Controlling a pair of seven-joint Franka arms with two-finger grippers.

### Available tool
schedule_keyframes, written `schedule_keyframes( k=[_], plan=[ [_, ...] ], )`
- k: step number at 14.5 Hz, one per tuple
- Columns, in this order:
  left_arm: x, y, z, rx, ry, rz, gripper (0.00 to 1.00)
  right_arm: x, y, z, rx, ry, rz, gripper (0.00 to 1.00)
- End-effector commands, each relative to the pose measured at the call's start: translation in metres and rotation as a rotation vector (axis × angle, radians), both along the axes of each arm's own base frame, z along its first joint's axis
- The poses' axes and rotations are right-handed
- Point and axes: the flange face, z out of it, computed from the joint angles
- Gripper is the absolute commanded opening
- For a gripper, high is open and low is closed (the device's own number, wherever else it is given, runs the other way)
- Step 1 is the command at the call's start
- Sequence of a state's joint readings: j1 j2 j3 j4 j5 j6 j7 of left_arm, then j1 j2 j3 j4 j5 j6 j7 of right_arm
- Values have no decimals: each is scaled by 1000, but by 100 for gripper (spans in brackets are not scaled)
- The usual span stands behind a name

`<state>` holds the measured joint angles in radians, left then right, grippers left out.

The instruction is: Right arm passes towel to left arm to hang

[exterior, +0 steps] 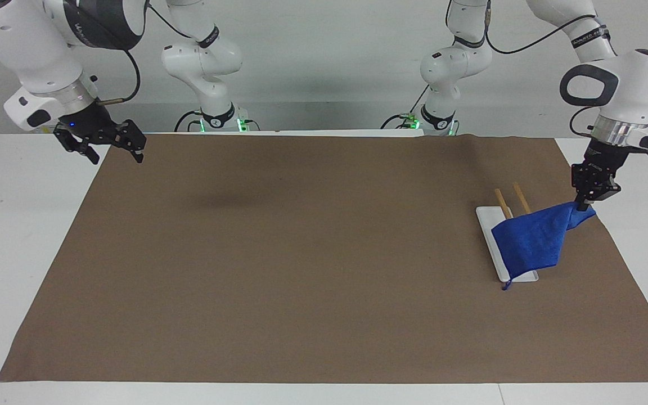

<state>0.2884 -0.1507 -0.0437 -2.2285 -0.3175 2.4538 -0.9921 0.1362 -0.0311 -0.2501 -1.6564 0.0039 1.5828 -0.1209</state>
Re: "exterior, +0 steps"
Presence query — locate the white rack with wooden posts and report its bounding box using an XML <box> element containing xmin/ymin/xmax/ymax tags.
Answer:
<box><xmin>475</xmin><ymin>182</ymin><xmax>540</xmax><ymax>284</ymax></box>

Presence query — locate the blue towel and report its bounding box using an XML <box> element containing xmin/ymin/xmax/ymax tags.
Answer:
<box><xmin>491</xmin><ymin>201</ymin><xmax>597</xmax><ymax>291</ymax></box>

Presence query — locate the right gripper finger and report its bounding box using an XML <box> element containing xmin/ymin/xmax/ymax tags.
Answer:
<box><xmin>53</xmin><ymin>129</ymin><xmax>101</xmax><ymax>165</ymax></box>
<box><xmin>107</xmin><ymin>119</ymin><xmax>148</xmax><ymax>164</ymax></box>

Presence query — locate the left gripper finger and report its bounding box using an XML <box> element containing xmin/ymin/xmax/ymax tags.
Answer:
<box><xmin>592</xmin><ymin>168</ymin><xmax>622</xmax><ymax>204</ymax></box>
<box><xmin>570</xmin><ymin>162</ymin><xmax>593</xmax><ymax>212</ymax></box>

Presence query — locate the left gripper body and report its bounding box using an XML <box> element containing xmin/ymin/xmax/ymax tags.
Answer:
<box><xmin>583</xmin><ymin>138</ymin><xmax>632</xmax><ymax>170</ymax></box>

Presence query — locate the black cable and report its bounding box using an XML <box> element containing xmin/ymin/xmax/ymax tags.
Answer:
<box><xmin>174</xmin><ymin>109</ymin><xmax>204</xmax><ymax>133</ymax></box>
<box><xmin>484</xmin><ymin>13</ymin><xmax>604</xmax><ymax>56</ymax></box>
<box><xmin>145</xmin><ymin>0</ymin><xmax>206</xmax><ymax>43</ymax></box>
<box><xmin>569</xmin><ymin>105</ymin><xmax>598</xmax><ymax>141</ymax></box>
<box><xmin>380</xmin><ymin>83</ymin><xmax>432</xmax><ymax>130</ymax></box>
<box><xmin>97</xmin><ymin>48</ymin><xmax>142</xmax><ymax>107</ymax></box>

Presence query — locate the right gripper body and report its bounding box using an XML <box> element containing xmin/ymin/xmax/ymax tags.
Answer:
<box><xmin>53</xmin><ymin>100</ymin><xmax>118</xmax><ymax>142</ymax></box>

